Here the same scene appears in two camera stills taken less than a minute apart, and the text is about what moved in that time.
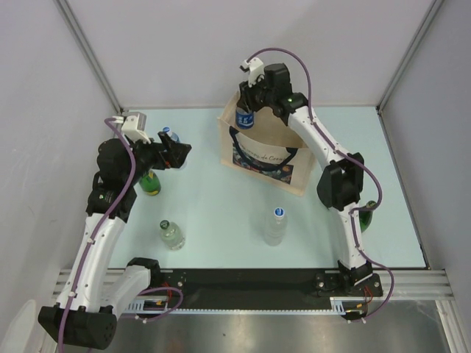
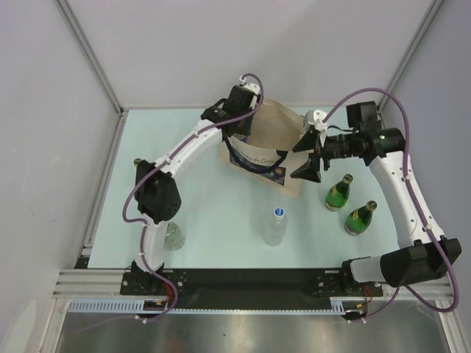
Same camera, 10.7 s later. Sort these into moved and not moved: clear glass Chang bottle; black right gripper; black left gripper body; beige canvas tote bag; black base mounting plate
Moved: black left gripper body; black right gripper
Not moved: beige canvas tote bag; clear glass Chang bottle; black base mounting plate
